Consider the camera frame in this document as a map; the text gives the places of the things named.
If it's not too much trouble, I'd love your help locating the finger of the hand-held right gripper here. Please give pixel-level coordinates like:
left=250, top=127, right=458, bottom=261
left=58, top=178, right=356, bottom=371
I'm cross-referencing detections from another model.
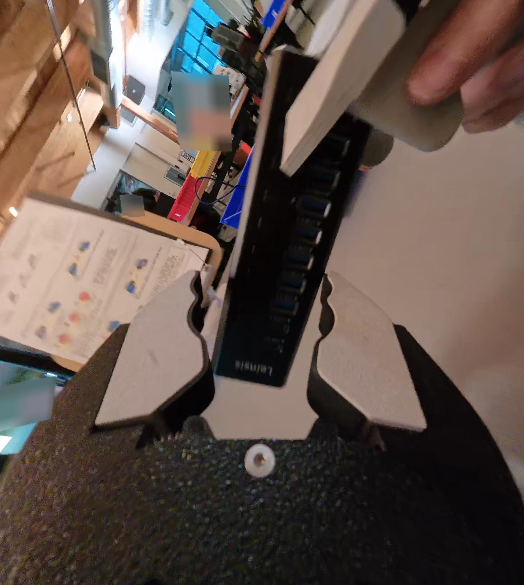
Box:
left=301, top=0, right=354, bottom=58
left=279, top=0, right=466, bottom=178

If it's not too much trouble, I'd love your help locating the red plastic bin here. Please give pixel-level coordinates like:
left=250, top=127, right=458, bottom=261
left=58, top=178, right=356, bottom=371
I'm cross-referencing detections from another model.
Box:
left=168, top=180, right=203, bottom=221

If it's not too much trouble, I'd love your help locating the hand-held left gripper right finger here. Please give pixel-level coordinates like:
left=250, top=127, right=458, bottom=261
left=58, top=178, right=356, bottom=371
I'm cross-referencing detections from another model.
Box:
left=307, top=271, right=428, bottom=451

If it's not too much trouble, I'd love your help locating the dark grey USB hub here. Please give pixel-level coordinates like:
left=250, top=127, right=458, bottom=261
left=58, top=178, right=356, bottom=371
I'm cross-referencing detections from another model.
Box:
left=212, top=48, right=372, bottom=389

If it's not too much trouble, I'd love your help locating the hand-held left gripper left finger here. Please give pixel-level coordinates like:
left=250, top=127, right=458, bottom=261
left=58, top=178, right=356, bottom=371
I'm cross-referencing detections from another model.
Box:
left=90, top=270, right=217, bottom=449

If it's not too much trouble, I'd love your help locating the blue plastic bin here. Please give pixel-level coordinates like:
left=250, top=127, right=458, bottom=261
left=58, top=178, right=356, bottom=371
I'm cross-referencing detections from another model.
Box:
left=220, top=151, right=256, bottom=229

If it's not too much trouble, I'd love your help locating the person's right hand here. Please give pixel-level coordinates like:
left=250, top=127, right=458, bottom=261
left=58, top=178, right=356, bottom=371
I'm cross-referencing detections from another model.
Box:
left=406, top=0, right=524, bottom=134

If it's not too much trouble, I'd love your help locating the printed instruction sheet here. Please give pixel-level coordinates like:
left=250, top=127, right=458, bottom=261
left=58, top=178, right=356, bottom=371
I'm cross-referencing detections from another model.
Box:
left=0, top=197, right=212, bottom=364

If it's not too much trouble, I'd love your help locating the yellow plastic bin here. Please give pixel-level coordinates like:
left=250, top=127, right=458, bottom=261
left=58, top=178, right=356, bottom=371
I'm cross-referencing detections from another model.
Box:
left=188, top=151, right=222, bottom=184

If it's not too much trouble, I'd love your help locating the grey desk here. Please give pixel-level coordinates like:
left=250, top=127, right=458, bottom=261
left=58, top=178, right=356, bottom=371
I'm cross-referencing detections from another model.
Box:
left=200, top=116, right=524, bottom=572

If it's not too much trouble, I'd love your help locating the silver ventilation duct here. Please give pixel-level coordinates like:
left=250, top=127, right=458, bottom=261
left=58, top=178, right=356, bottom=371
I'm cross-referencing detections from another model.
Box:
left=87, top=0, right=122, bottom=109

